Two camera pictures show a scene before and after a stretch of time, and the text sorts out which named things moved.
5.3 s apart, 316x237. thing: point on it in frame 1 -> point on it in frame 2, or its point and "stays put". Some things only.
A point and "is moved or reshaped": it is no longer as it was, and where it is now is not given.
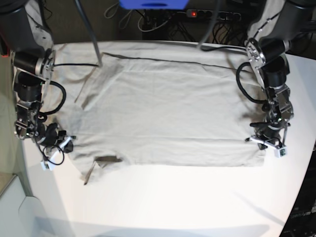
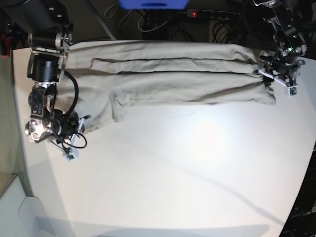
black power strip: x=223 y=15 stays put
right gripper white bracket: x=280 y=151 -> x=293 y=87
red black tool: x=4 y=48 stays put
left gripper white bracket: x=48 y=165 -> x=71 y=154
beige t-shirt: x=166 y=103 is moved or reshaped
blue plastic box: x=154 y=4 stays put
